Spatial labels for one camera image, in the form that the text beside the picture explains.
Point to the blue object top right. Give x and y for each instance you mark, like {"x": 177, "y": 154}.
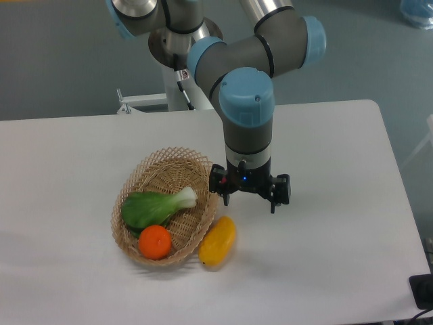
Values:
{"x": 417, "y": 12}

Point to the black device at table edge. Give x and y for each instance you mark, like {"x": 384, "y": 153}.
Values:
{"x": 421, "y": 287}

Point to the yellow mango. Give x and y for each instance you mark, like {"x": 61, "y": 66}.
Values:
{"x": 218, "y": 242}

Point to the orange fruit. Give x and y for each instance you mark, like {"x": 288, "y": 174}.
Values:
{"x": 155, "y": 242}

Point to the woven wicker basket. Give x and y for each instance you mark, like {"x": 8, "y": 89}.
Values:
{"x": 168, "y": 171}

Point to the green bok choy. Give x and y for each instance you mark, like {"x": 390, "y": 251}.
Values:
{"x": 143, "y": 209}

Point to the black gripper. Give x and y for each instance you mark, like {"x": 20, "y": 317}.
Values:
{"x": 257, "y": 181}

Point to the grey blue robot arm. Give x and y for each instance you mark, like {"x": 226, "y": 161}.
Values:
{"x": 236, "y": 79}

